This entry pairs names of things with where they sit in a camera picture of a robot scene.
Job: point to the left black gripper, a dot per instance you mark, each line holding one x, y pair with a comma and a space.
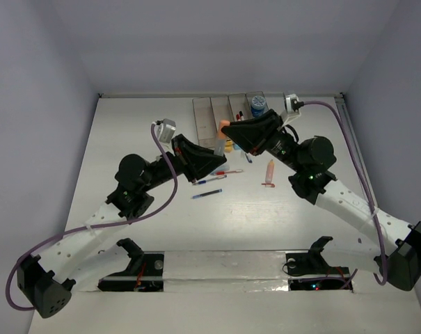
183, 151

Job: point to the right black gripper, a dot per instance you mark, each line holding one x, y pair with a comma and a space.
251, 136

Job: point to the orange highlighter pen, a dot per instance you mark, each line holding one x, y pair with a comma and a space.
221, 139

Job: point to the blue tape roll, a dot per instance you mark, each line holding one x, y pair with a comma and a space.
258, 105

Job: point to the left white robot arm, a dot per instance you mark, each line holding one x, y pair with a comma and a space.
51, 271

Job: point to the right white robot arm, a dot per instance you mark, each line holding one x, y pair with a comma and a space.
399, 242

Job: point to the red gel pen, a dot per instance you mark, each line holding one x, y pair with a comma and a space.
227, 172

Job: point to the blue highlighter pen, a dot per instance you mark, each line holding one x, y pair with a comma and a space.
224, 167

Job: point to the blue gel pen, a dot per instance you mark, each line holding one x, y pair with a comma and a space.
212, 179

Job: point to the yellow eraser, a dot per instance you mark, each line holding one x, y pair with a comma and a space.
228, 146

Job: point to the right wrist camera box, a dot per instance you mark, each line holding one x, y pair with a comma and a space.
292, 104

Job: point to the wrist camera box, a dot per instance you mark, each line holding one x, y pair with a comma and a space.
165, 130
292, 104

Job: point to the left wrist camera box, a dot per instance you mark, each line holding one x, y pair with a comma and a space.
165, 130

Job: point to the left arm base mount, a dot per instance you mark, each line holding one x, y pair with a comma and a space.
144, 272

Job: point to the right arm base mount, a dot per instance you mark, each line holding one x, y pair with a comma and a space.
309, 271

